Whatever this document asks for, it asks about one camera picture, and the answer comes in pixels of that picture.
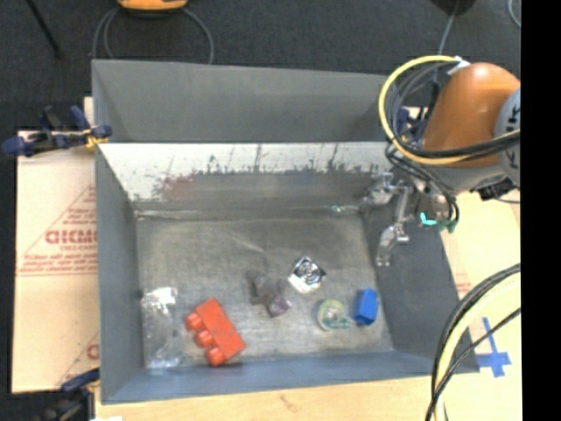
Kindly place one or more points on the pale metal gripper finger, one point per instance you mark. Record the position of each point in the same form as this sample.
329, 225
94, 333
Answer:
378, 195
389, 241

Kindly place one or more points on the blue toy block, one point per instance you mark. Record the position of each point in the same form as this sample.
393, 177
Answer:
366, 306

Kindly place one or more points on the shiny silver round container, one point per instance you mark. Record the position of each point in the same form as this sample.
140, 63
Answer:
307, 274

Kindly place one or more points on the clear green tape roll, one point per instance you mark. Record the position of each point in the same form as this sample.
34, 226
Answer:
332, 315

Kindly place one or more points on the grey and purple toy figure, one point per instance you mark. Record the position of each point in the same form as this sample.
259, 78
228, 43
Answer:
269, 294

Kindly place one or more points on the grey metal bin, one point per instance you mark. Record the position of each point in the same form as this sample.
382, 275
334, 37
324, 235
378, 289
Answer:
245, 182

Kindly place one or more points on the red toy building brick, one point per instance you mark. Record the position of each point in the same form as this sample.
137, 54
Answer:
217, 329

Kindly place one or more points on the clear plastic packet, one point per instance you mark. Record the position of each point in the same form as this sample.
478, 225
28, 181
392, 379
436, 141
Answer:
160, 327

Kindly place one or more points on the brown cardboard board, red print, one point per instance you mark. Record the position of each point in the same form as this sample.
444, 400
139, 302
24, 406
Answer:
52, 257

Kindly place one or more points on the black cylinder on white bracket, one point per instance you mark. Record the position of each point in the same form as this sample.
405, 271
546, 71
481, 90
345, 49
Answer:
495, 189

